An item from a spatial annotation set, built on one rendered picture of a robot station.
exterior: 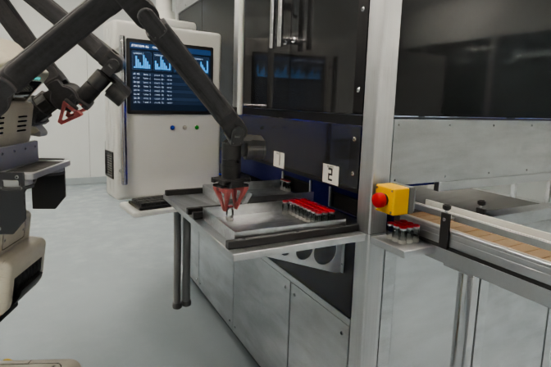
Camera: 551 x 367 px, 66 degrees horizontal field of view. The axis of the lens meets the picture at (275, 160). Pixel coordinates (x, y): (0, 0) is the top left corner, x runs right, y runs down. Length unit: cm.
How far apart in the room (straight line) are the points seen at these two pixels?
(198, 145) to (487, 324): 138
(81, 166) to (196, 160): 459
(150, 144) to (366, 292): 112
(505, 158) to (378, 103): 59
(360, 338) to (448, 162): 59
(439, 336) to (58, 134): 566
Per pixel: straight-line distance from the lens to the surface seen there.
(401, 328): 144
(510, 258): 107
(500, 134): 157
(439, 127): 133
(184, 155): 198
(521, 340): 199
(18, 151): 136
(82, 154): 650
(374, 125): 117
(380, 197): 111
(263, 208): 138
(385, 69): 118
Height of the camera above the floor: 124
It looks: 8 degrees down
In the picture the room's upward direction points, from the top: 2 degrees clockwise
